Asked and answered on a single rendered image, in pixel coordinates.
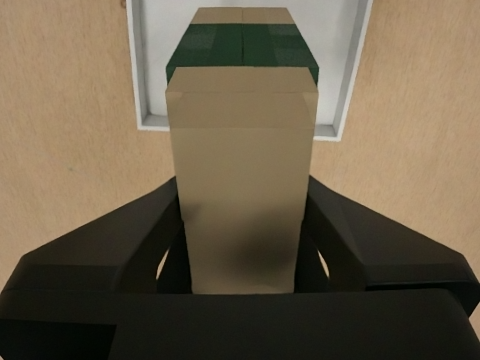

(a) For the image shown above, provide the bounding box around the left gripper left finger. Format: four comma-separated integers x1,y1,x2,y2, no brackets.
2,175,192,294

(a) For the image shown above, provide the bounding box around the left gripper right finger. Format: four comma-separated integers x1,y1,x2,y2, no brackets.
294,175,480,318

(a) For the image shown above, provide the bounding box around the tan block with dark green band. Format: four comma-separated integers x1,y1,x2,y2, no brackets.
165,7,320,294

